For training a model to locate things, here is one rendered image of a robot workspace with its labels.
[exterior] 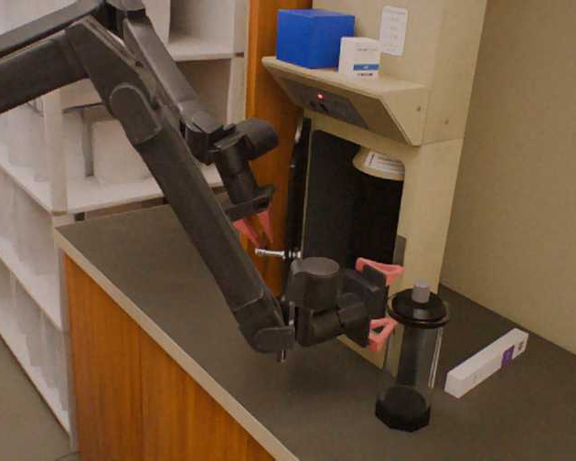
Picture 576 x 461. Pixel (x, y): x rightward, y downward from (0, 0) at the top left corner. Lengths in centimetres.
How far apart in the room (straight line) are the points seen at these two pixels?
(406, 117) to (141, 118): 48
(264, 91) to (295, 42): 19
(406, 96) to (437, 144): 13
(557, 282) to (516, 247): 12
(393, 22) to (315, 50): 14
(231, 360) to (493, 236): 69
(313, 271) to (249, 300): 10
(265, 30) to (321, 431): 76
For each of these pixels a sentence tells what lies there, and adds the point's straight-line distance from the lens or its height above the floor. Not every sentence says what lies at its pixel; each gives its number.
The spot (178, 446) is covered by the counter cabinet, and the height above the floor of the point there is 63.
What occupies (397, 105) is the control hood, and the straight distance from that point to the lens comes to 112.
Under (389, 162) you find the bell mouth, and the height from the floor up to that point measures 135.
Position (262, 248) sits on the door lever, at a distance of 122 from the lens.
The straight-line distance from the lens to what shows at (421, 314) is 113.
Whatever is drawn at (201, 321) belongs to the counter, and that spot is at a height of 94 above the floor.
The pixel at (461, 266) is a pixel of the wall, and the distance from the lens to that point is 176.
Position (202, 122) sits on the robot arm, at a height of 141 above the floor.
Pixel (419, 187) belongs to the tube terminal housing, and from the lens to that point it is 122.
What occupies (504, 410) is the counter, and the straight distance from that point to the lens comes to 137.
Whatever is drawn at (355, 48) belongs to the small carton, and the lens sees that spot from 116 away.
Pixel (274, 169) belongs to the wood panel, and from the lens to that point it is 147.
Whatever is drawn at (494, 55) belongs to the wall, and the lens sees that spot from 162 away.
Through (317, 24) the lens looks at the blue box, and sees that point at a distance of 122.
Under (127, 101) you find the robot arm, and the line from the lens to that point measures 83.
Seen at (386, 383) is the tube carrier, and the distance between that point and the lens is 122.
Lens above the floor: 172
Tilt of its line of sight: 23 degrees down
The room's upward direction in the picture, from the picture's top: 4 degrees clockwise
